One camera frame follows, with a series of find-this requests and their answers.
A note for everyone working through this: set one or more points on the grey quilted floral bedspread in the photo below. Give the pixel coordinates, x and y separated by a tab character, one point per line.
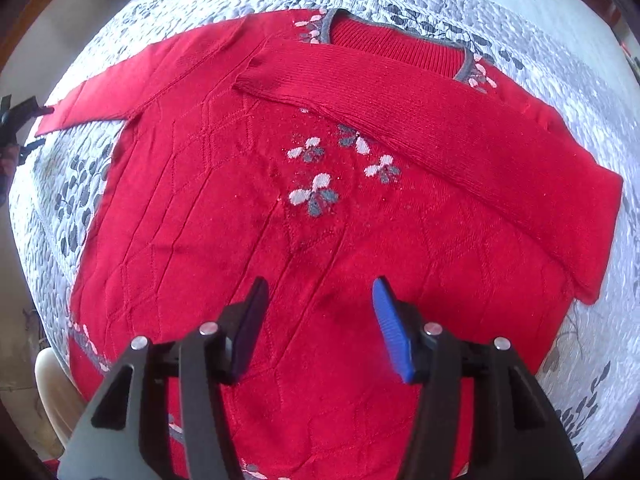
553	50

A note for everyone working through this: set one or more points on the white round stool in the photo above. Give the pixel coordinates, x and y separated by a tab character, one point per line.
61	400

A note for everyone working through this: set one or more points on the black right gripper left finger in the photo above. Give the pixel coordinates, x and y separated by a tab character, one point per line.
124	432

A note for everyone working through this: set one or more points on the red knitted sweater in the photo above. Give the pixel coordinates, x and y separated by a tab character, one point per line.
319	152

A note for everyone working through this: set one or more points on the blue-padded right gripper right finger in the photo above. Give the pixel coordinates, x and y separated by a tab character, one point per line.
516	433

